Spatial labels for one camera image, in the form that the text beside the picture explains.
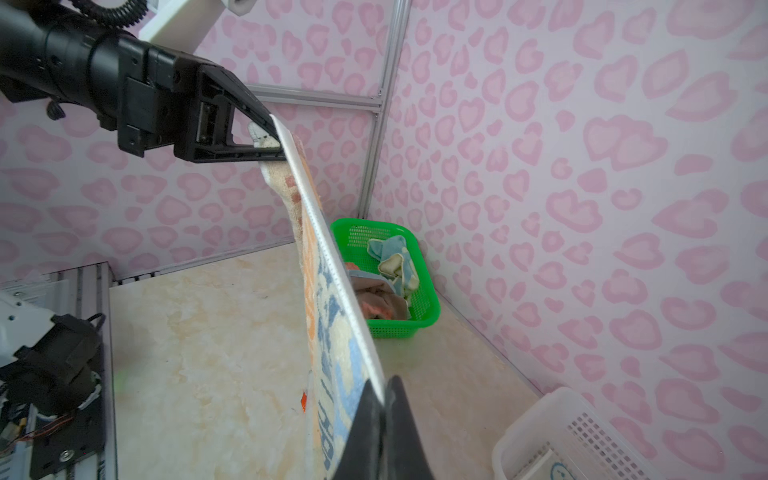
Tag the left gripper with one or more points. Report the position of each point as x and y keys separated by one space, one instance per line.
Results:
x=172 y=98

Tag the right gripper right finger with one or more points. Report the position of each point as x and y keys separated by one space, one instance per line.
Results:
x=404 y=457

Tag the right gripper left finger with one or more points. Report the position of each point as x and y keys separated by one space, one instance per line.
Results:
x=362 y=453

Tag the orange blue patterned towel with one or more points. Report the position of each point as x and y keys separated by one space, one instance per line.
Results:
x=340 y=347

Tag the blue bunny towel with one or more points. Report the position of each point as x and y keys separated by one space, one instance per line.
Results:
x=550 y=470

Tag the green plastic basket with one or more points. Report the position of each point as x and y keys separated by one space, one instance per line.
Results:
x=352 y=236

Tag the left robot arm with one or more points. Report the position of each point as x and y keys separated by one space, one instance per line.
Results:
x=67 y=55

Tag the white plastic basket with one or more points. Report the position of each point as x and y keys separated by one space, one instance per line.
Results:
x=563 y=426

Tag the light green towel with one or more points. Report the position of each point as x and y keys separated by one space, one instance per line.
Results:
x=395 y=264

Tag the diagonal aluminium frame bar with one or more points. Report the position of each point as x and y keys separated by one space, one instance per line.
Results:
x=293 y=96

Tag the left corner frame post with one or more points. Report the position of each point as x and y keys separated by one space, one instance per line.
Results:
x=395 y=39

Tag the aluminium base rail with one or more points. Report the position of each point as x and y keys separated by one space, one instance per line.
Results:
x=57 y=394

